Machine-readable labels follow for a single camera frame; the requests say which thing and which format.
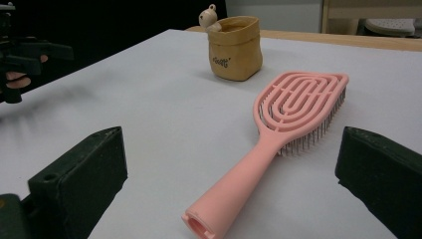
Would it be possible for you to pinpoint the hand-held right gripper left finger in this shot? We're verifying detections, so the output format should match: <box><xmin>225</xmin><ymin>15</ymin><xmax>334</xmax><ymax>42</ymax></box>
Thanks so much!
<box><xmin>28</xmin><ymin>125</ymin><xmax>128</xmax><ymax>239</ymax></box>

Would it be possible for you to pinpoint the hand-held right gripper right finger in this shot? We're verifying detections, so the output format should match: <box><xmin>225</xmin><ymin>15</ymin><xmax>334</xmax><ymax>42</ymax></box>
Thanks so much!
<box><xmin>334</xmin><ymin>125</ymin><xmax>422</xmax><ymax>239</ymax></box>

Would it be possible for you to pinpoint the pink hairbrush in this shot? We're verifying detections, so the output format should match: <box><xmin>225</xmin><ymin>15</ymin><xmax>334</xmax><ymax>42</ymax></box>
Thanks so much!
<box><xmin>181</xmin><ymin>70</ymin><xmax>350</xmax><ymax>239</ymax></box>

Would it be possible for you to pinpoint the tan pouch container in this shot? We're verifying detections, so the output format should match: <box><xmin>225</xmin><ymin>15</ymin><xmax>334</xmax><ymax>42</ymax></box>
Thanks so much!
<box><xmin>207</xmin><ymin>15</ymin><xmax>264</xmax><ymax>83</ymax></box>

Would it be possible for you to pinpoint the white perforated slipper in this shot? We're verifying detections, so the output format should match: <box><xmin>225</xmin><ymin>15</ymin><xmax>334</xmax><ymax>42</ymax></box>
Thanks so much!
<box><xmin>364</xmin><ymin>18</ymin><xmax>416</xmax><ymax>38</ymax></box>

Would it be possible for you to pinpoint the small beige bear figure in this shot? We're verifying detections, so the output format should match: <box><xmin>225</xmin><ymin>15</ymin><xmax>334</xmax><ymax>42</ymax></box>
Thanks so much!
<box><xmin>198</xmin><ymin>3</ymin><xmax>223</xmax><ymax>34</ymax></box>

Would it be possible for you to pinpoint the wooden bench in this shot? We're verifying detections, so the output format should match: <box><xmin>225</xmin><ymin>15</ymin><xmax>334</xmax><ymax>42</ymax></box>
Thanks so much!
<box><xmin>320</xmin><ymin>0</ymin><xmax>422</xmax><ymax>36</ymax></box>

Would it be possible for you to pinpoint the white cabinet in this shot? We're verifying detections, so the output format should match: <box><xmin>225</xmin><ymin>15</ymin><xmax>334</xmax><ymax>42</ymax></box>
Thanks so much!
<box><xmin>225</xmin><ymin>0</ymin><xmax>324</xmax><ymax>34</ymax></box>

